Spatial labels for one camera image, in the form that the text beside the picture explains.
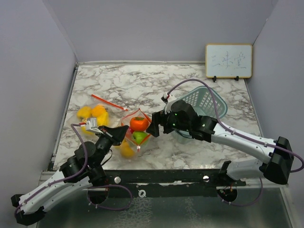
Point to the small framed whiteboard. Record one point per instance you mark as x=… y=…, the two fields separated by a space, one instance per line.
x=228 y=61

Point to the yellow toy lemon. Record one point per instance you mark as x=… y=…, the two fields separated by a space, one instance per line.
x=101 y=114

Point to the orange toy pepper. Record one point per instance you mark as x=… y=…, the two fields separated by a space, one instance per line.
x=139 y=123

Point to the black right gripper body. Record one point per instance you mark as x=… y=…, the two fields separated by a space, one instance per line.
x=170 y=123

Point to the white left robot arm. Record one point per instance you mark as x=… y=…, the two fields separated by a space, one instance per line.
x=82 y=170

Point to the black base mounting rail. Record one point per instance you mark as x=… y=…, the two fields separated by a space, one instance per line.
x=80 y=172

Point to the pale green plastic basket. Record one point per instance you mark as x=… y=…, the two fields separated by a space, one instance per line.
x=201 y=100

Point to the green toy apple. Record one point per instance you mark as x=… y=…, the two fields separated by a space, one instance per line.
x=139 y=137

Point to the clear orange-zip bag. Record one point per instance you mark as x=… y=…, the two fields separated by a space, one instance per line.
x=115 y=111
x=128 y=137

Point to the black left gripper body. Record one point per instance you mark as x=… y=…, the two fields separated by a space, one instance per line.
x=104 y=144

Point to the orange-yellow toy bell pepper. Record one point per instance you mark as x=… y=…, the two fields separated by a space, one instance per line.
x=126 y=151

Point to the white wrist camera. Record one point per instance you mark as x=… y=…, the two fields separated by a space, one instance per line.
x=168 y=99
x=91 y=125

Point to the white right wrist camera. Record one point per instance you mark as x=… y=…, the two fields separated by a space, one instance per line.
x=168 y=99

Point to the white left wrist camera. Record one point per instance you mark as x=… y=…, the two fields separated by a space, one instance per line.
x=91 y=125

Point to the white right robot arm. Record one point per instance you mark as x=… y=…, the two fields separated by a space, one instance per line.
x=272 y=158

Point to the yellow toy bell pepper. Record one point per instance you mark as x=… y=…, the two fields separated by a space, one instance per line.
x=84 y=112

